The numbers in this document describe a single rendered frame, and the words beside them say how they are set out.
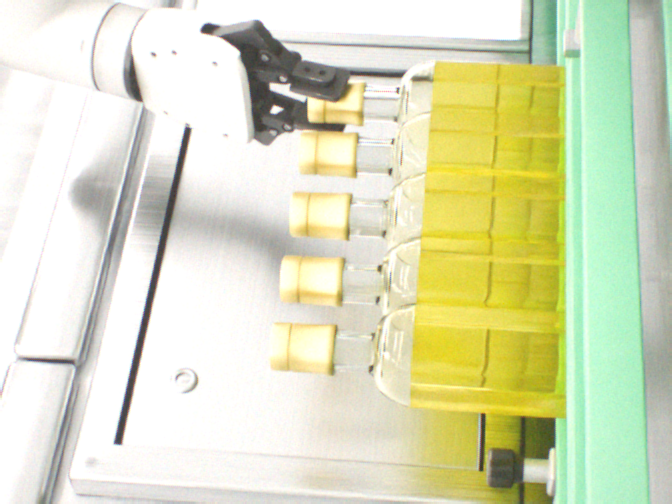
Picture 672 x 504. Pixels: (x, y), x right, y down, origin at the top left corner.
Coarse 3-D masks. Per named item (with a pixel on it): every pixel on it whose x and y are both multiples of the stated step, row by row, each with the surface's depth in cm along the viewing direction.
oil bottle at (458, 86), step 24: (408, 72) 104; (432, 72) 103; (456, 72) 103; (480, 72) 103; (504, 72) 103; (528, 72) 102; (552, 72) 102; (408, 96) 102; (432, 96) 101; (456, 96) 101; (480, 96) 101; (504, 96) 101; (528, 96) 101; (552, 96) 101
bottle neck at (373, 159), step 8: (360, 144) 100; (368, 144) 100; (376, 144) 100; (384, 144) 100; (360, 152) 100; (368, 152) 100; (376, 152) 100; (384, 152) 100; (360, 160) 100; (368, 160) 100; (376, 160) 100; (384, 160) 100; (360, 168) 100; (368, 168) 100; (376, 168) 100; (384, 168) 100
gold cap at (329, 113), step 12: (348, 84) 104; (360, 84) 104; (348, 96) 103; (360, 96) 103; (312, 108) 104; (324, 108) 104; (336, 108) 104; (348, 108) 103; (360, 108) 103; (312, 120) 105; (324, 120) 105; (336, 120) 104; (348, 120) 104; (360, 120) 104
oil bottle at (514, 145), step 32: (416, 128) 99; (448, 128) 99; (480, 128) 99; (512, 128) 98; (544, 128) 98; (416, 160) 97; (448, 160) 97; (480, 160) 97; (512, 160) 97; (544, 160) 96
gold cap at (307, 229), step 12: (300, 192) 98; (300, 204) 97; (312, 204) 97; (324, 204) 96; (336, 204) 96; (348, 204) 96; (300, 216) 96; (312, 216) 96; (324, 216) 96; (336, 216) 96; (348, 216) 96; (300, 228) 97; (312, 228) 97; (324, 228) 97; (336, 228) 96; (348, 228) 96; (348, 240) 98
